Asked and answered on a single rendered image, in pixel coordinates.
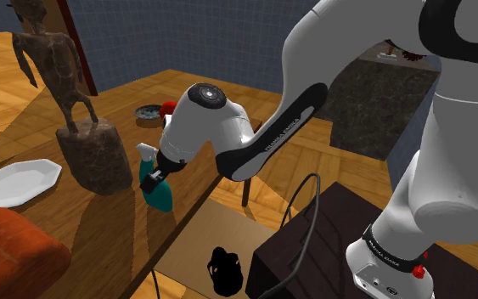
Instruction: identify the dark marble counter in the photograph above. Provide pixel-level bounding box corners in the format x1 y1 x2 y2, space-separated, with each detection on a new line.
316 39 442 163

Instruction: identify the red round fruit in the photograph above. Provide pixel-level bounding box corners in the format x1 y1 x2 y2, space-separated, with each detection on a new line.
158 99 179 121

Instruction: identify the teal spray bottle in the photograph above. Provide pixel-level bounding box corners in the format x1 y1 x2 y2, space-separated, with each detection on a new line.
135 142 174 213

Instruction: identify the patterned small bowl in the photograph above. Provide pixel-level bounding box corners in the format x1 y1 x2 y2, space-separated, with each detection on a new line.
133 104 165 122

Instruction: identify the black cable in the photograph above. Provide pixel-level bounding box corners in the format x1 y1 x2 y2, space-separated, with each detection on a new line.
258 172 322 299

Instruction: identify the wooden table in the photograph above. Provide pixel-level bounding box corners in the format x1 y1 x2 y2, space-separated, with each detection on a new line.
0 68 264 299

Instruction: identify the orange-red rounded block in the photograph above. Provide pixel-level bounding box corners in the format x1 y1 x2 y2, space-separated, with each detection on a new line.
0 207 73 299

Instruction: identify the white plate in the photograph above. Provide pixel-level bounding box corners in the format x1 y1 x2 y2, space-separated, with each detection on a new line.
0 158 64 213

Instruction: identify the brown figure statue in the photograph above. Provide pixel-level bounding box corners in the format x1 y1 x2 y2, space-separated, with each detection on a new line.
5 0 134 197

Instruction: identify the dark robot stand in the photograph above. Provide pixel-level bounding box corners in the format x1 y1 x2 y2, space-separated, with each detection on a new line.
245 181 478 299

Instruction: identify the tan floor mat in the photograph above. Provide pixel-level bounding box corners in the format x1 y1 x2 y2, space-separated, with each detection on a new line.
154 197 278 299

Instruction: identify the black lumpy object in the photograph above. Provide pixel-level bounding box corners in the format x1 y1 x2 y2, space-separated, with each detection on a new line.
205 245 245 298

